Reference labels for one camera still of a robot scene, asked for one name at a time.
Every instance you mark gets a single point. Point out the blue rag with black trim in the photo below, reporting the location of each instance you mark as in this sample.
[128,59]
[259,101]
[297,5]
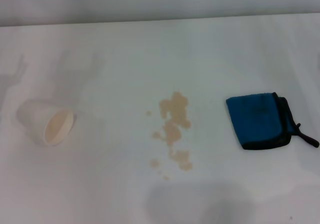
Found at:
[257,119]

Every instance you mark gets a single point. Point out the white paper cup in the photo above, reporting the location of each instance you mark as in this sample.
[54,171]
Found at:
[35,119]

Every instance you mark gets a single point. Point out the brown water stain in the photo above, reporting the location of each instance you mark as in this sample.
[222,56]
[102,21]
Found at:
[175,109]

